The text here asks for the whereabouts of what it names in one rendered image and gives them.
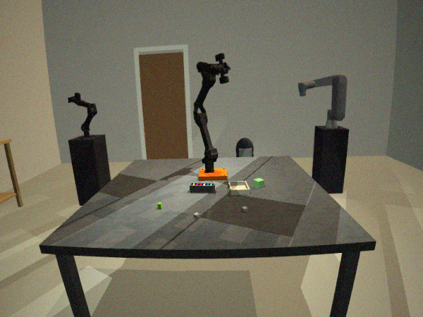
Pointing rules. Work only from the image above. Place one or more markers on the small green cube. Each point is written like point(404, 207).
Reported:
point(258, 183)

